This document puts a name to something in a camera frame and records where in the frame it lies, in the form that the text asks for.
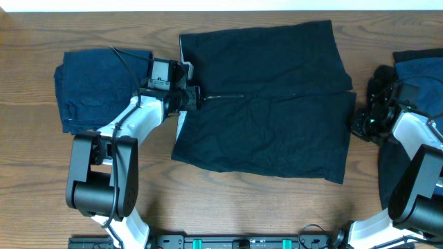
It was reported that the black shorts garment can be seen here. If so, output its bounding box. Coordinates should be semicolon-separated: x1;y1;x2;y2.
172;20;356;184

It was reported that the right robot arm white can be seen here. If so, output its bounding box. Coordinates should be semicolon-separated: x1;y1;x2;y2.
331;80;442;248

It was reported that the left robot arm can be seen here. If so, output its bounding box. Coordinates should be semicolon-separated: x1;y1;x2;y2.
66;58;201;249

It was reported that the blue garment in pile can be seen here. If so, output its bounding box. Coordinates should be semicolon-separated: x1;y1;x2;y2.
395;57;442;116

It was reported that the folded navy blue garment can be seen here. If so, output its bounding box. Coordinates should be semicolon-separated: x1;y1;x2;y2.
54;48;153;134

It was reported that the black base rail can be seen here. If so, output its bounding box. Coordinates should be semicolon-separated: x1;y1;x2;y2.
67;233;348;249

